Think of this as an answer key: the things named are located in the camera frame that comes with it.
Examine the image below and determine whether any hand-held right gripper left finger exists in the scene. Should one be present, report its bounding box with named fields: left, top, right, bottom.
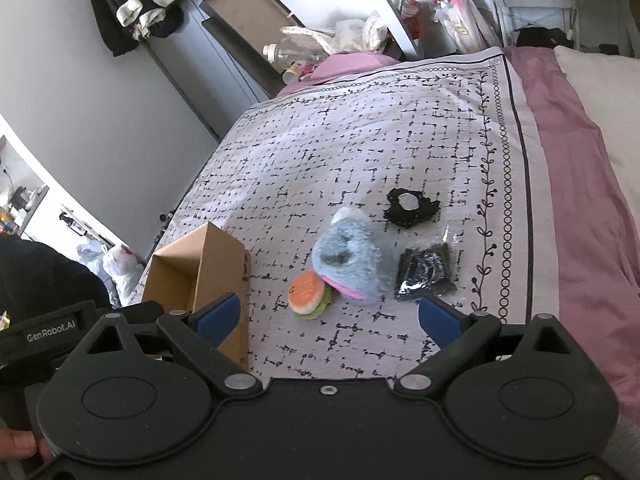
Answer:
left=65, top=292, right=264, bottom=401

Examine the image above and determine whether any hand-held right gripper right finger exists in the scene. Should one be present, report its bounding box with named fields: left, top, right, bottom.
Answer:
left=394, top=295, right=581, bottom=401

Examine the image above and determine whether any black item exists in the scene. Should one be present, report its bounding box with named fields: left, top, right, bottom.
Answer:
left=393, top=229, right=464, bottom=304

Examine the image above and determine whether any brown cardboard box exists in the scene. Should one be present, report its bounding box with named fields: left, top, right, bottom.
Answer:
left=141, top=222, right=251, bottom=369

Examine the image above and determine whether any burger plush toy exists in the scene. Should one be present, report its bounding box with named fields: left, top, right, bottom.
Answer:
left=288, top=269, right=335, bottom=321

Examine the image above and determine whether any blue fluffy plush toy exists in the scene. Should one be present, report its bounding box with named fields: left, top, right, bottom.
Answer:
left=312, top=206, right=402, bottom=305

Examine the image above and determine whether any black scrunchie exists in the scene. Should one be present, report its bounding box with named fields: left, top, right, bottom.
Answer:
left=383, top=187, right=441, bottom=229

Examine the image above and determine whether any person's left forearm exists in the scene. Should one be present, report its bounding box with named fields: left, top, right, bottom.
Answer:
left=0, top=237, right=111, bottom=333

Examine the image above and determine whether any person's left hand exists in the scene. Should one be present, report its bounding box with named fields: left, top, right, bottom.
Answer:
left=0, top=428, right=54, bottom=463

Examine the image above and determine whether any grey plastic bag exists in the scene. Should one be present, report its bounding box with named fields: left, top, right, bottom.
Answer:
left=75, top=240, right=114, bottom=282

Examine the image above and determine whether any white red plastic bag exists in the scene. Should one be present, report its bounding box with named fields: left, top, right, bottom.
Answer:
left=102, top=243, right=147, bottom=307

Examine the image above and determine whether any white shelf with clutter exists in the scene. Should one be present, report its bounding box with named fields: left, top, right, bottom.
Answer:
left=0, top=135, right=52, bottom=237

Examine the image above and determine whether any pink bed sheet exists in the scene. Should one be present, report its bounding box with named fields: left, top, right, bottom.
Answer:
left=279, top=45, right=640, bottom=426

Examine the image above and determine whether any white black printed blanket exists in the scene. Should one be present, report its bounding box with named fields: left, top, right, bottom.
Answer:
left=134, top=46, right=559, bottom=386

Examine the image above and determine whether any grey door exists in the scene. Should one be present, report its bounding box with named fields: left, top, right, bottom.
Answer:
left=144, top=0, right=282, bottom=142

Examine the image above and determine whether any clear plastic bottle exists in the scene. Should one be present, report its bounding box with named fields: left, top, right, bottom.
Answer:
left=263, top=35, right=332, bottom=69

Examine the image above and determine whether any white pillow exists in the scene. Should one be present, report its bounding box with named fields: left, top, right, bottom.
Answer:
left=552, top=45, right=640, bottom=202

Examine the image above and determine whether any black bag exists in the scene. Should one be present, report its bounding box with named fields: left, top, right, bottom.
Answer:
left=515, top=26, right=577, bottom=51

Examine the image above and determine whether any clear bag with red print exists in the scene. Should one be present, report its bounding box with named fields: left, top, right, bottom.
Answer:
left=433, top=0, right=502, bottom=55

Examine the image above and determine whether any red white bottle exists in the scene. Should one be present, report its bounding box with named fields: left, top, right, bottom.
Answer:
left=399, top=0, right=425, bottom=40

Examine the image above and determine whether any hanging black white jacket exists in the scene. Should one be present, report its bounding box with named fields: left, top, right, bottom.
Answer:
left=83, top=0, right=187, bottom=57

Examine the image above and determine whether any white wire rack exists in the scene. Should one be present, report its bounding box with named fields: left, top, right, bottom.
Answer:
left=486, top=0, right=582, bottom=52

